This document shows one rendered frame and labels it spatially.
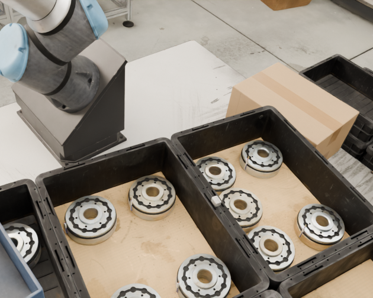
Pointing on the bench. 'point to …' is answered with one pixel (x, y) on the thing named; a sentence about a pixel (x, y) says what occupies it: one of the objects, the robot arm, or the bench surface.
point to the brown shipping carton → (296, 106)
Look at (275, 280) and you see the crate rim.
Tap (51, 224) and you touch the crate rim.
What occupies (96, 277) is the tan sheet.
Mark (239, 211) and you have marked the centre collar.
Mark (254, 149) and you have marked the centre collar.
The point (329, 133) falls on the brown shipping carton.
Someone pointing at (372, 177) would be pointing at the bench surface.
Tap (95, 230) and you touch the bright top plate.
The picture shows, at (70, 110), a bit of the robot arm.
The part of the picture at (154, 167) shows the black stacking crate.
